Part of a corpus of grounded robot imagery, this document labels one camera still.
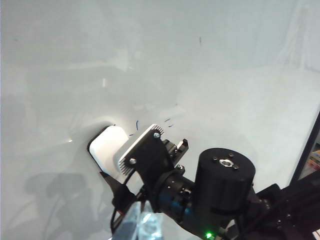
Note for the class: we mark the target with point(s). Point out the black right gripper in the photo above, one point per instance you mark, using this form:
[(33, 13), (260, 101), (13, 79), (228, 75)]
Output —
[(178, 155)]

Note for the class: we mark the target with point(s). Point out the silver finned wrist camera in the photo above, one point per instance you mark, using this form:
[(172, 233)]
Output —
[(140, 147)]

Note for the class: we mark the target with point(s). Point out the colourful packaging box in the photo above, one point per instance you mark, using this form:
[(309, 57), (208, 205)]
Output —
[(314, 160)]

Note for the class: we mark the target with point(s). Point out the white rounded whiteboard eraser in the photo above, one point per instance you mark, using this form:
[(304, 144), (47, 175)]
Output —
[(107, 147)]

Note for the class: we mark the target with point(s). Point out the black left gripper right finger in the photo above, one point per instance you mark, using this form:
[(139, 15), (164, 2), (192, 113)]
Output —
[(151, 227)]

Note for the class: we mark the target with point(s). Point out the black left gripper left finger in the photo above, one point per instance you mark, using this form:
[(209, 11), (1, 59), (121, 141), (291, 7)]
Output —
[(128, 227)]

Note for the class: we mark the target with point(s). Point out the white glossy black-framed whiteboard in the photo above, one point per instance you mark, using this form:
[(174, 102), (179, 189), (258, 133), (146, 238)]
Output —
[(200, 75)]

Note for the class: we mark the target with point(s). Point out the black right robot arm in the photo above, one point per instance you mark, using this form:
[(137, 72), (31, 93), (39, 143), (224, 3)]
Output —
[(225, 180)]

